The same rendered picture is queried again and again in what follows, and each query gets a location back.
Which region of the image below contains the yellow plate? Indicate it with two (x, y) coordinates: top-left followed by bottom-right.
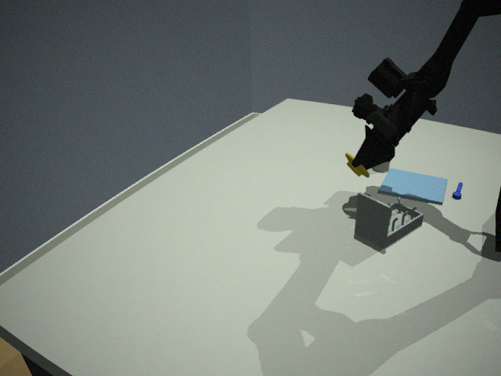
(345, 153), (370, 178)

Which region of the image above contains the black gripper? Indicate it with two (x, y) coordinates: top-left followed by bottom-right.
(351, 103), (415, 170)

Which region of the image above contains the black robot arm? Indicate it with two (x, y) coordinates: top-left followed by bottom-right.
(352, 0), (501, 123)

